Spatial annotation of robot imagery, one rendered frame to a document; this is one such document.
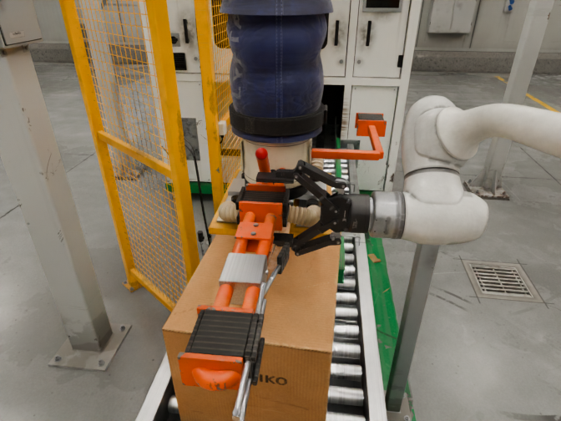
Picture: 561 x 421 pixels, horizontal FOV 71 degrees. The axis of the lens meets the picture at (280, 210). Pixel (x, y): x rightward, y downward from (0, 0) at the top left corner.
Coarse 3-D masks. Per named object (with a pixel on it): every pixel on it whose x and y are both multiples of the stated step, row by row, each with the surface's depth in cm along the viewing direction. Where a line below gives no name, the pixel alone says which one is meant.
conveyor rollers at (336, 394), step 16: (352, 256) 184; (352, 272) 176; (352, 288) 169; (352, 304) 162; (352, 320) 154; (336, 336) 146; (352, 336) 145; (336, 352) 138; (352, 352) 138; (336, 368) 131; (352, 368) 131; (176, 400) 121; (336, 400) 123; (352, 400) 122; (336, 416) 116; (352, 416) 116
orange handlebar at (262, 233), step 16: (368, 128) 119; (240, 224) 70; (256, 224) 70; (272, 224) 70; (240, 240) 67; (256, 240) 70; (272, 240) 70; (224, 288) 56; (256, 288) 56; (224, 304) 54; (208, 384) 43; (224, 384) 43
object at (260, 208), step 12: (240, 192) 78; (252, 192) 80; (264, 192) 80; (276, 192) 80; (288, 192) 78; (240, 204) 74; (252, 204) 74; (264, 204) 74; (276, 204) 74; (288, 204) 81; (240, 216) 76; (264, 216) 75; (276, 216) 75; (276, 228) 76
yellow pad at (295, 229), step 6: (330, 174) 118; (318, 180) 109; (330, 186) 111; (330, 192) 108; (294, 204) 102; (300, 204) 101; (306, 204) 101; (312, 204) 96; (318, 204) 101; (294, 228) 92; (300, 228) 92; (306, 228) 92; (294, 234) 91; (324, 234) 90
